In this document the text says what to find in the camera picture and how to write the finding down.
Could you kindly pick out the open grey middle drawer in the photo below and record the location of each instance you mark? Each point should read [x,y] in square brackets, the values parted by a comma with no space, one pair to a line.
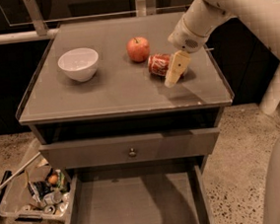
[170,192]

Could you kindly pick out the orange fruit in bin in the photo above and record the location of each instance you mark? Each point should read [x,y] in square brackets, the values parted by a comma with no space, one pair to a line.
[53,179]

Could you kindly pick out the red coke can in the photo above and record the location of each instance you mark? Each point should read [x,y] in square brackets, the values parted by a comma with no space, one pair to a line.
[159,64]

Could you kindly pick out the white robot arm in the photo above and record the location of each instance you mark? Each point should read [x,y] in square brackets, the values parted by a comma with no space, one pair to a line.
[242,176]

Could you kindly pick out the white rod in bin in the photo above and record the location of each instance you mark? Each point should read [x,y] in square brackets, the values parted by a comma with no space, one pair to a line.
[23,167]

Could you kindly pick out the round metal drawer knob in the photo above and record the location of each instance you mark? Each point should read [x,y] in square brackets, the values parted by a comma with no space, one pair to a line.
[132,152]

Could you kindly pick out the metal railing frame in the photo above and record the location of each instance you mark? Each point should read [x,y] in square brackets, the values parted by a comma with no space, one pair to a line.
[36,19]

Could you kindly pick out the white ceramic bowl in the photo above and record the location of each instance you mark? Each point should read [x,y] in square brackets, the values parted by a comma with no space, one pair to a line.
[79,64]

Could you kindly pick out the grey drawer cabinet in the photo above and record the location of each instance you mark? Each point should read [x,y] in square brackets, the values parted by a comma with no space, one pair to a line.
[122,98]

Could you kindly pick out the dark snack bag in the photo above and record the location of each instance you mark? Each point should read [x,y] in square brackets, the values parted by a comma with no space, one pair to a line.
[39,190]

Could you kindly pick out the grey top drawer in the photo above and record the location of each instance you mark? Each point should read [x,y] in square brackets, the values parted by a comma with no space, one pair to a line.
[114,150]

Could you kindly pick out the red apple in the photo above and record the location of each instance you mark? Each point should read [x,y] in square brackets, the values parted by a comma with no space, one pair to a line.
[138,49]

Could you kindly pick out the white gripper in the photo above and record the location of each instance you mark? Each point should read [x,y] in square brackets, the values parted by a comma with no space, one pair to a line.
[185,39]

